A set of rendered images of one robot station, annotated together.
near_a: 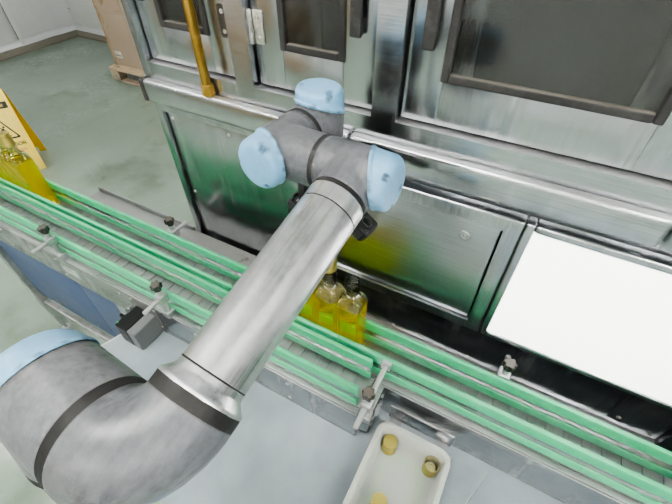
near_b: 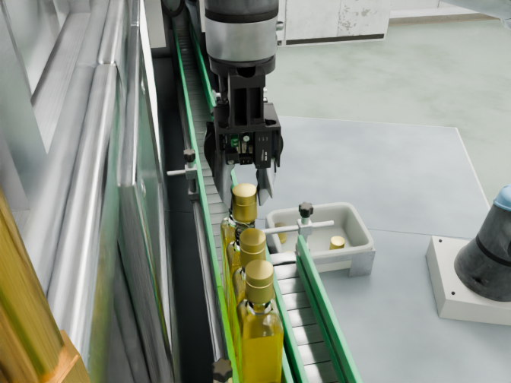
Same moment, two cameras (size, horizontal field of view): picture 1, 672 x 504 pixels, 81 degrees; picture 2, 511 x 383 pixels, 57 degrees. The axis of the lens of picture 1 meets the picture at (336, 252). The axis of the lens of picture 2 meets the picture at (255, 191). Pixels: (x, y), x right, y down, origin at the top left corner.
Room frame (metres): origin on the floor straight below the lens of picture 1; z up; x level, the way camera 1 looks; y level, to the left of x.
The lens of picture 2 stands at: (0.89, 0.41, 1.57)
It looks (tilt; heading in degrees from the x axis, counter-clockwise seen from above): 37 degrees down; 230
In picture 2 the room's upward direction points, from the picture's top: straight up
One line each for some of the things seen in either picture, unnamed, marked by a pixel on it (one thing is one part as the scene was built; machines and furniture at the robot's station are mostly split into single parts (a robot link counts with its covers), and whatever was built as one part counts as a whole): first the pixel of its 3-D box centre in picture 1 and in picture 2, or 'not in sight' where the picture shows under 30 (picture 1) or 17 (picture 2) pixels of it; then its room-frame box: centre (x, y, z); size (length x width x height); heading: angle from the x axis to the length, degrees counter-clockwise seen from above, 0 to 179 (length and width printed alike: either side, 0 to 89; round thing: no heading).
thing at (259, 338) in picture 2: not in sight; (258, 355); (0.63, 0.11, 0.99); 0.06 x 0.06 x 0.21; 62
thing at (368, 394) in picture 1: (371, 395); (292, 231); (0.39, -0.08, 0.95); 0.17 x 0.03 x 0.12; 151
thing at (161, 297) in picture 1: (156, 306); not in sight; (0.63, 0.47, 0.94); 0.07 x 0.04 x 0.13; 151
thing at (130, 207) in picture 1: (188, 245); not in sight; (0.96, 0.50, 0.84); 0.95 x 0.09 x 0.11; 61
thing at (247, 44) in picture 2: not in sight; (244, 36); (0.58, 0.03, 1.41); 0.08 x 0.08 x 0.05
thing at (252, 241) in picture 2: not in sight; (252, 248); (0.60, 0.07, 1.14); 0.04 x 0.04 x 0.04
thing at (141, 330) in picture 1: (139, 328); not in sight; (0.66, 0.58, 0.79); 0.08 x 0.08 x 0.08; 61
